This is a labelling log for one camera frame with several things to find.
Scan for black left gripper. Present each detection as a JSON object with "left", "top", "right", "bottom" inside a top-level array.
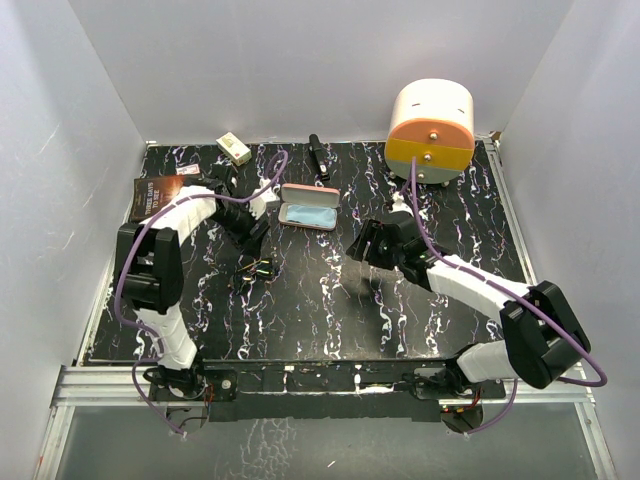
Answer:
[{"left": 210, "top": 202, "right": 269, "bottom": 259}]

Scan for light blue cleaning cloth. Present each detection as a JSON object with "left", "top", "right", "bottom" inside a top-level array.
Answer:
[{"left": 285, "top": 204, "right": 336, "bottom": 227}]

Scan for black sunglasses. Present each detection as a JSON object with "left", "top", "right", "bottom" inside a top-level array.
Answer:
[{"left": 228, "top": 257, "right": 278, "bottom": 294}]

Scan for pink glasses case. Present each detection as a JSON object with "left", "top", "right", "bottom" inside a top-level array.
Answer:
[{"left": 278, "top": 183, "right": 340, "bottom": 231}]

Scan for round drawer cabinet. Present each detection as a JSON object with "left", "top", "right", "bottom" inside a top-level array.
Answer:
[{"left": 384, "top": 78, "right": 475, "bottom": 185}]

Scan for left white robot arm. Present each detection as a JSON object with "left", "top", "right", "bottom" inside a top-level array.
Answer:
[{"left": 114, "top": 175, "right": 274, "bottom": 399}]

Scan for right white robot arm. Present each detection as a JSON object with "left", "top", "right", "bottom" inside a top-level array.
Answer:
[{"left": 347, "top": 211, "right": 591, "bottom": 397}]

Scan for small pink card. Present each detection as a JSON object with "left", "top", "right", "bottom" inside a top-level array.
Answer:
[{"left": 176, "top": 164, "right": 201, "bottom": 176}]

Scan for small cream box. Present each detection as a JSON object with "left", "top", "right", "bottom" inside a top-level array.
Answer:
[{"left": 216, "top": 132, "right": 252, "bottom": 166}]

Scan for dark book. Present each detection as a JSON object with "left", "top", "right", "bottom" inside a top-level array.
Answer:
[{"left": 129, "top": 175, "right": 186, "bottom": 222}]

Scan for black marker pen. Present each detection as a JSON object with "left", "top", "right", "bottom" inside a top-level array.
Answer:
[{"left": 308, "top": 134, "right": 330, "bottom": 181}]

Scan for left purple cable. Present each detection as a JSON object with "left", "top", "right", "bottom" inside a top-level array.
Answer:
[{"left": 113, "top": 149, "right": 290, "bottom": 437}]

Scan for purple cable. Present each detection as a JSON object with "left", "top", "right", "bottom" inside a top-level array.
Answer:
[
  {"left": 113, "top": 149, "right": 290, "bottom": 437},
  {"left": 399, "top": 155, "right": 609, "bottom": 435}
]

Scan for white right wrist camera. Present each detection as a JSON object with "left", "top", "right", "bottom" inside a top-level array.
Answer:
[{"left": 390, "top": 194, "right": 411, "bottom": 213}]

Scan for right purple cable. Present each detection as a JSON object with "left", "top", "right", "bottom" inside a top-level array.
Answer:
[{"left": 399, "top": 155, "right": 609, "bottom": 435}]

